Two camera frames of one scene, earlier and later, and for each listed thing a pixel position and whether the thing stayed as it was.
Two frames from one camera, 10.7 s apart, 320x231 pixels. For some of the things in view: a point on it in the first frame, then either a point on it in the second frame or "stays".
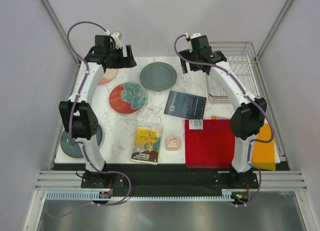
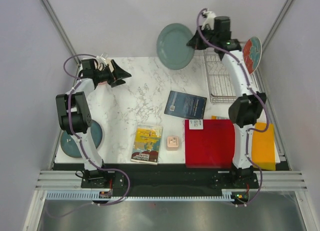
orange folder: (263, 154) stays
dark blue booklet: (185, 105) stays
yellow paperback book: (147, 144) stays
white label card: (196, 124) stays
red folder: (212, 147) stays
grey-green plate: (158, 76) → (172, 50)
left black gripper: (125, 62) → (118, 73)
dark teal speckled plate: (74, 151) stays
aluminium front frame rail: (266, 180) stays
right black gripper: (186, 54) → (195, 42)
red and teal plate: (127, 98) → (252, 52)
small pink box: (172, 143) stays
